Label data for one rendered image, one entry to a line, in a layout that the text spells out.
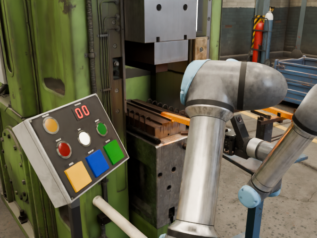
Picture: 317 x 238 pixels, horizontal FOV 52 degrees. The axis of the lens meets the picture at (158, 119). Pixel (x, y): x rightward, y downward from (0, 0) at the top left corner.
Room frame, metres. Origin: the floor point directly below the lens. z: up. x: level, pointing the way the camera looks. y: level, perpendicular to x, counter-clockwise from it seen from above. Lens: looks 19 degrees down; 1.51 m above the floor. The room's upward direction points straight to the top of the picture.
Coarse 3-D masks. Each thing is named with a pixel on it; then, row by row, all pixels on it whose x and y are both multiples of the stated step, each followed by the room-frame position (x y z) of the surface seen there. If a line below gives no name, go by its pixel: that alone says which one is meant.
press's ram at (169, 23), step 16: (128, 0) 1.46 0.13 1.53; (144, 0) 1.37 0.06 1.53; (160, 0) 1.42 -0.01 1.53; (176, 0) 1.48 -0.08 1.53; (192, 0) 1.54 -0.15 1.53; (128, 16) 1.46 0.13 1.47; (144, 16) 1.37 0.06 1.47; (160, 16) 1.42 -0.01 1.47; (176, 16) 1.48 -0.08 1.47; (192, 16) 1.54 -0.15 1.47; (128, 32) 1.46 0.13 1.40; (144, 32) 1.37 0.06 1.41; (160, 32) 1.43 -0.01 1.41; (176, 32) 1.48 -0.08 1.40; (192, 32) 1.55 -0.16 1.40
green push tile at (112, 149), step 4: (116, 140) 1.12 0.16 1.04; (108, 144) 1.08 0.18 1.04; (112, 144) 1.09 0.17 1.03; (116, 144) 1.11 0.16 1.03; (104, 148) 1.05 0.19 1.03; (108, 148) 1.06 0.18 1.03; (112, 148) 1.08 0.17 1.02; (116, 148) 1.09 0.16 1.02; (120, 148) 1.11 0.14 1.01; (108, 152) 1.05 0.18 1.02; (112, 152) 1.07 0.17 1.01; (116, 152) 1.08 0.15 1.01; (120, 152) 1.10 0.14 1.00; (108, 156) 1.05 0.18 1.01; (112, 156) 1.06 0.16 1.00; (116, 156) 1.07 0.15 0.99; (120, 156) 1.09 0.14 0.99; (124, 156) 1.10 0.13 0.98; (112, 160) 1.05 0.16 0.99; (116, 160) 1.06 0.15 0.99; (112, 164) 1.04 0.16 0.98
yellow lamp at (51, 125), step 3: (48, 120) 0.94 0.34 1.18; (51, 120) 0.95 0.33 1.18; (54, 120) 0.96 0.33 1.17; (45, 123) 0.93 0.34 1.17; (48, 123) 0.94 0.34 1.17; (51, 123) 0.94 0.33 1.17; (54, 123) 0.95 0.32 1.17; (45, 126) 0.92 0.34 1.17; (48, 126) 0.93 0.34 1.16; (51, 126) 0.94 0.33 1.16; (54, 126) 0.95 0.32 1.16; (57, 126) 0.96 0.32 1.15; (48, 129) 0.92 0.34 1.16; (51, 129) 0.93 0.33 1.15; (54, 129) 0.94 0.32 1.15
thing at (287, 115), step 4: (268, 108) 1.61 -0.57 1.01; (272, 108) 1.61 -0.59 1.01; (276, 108) 1.61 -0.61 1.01; (272, 112) 1.59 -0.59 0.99; (276, 112) 1.57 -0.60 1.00; (280, 112) 1.55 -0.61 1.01; (284, 112) 1.53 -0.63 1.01; (288, 112) 1.53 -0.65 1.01; (284, 116) 1.52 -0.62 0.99; (288, 116) 1.50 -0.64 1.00
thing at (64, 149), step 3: (60, 144) 0.92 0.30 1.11; (63, 144) 0.93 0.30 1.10; (66, 144) 0.94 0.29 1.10; (60, 147) 0.92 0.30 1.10; (63, 147) 0.92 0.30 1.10; (66, 147) 0.93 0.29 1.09; (60, 150) 0.91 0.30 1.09; (63, 150) 0.92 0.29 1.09; (66, 150) 0.92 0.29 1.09; (69, 150) 0.94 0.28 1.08; (60, 153) 0.90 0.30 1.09; (63, 153) 0.91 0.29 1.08; (66, 153) 0.92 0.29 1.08; (69, 153) 0.93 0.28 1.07
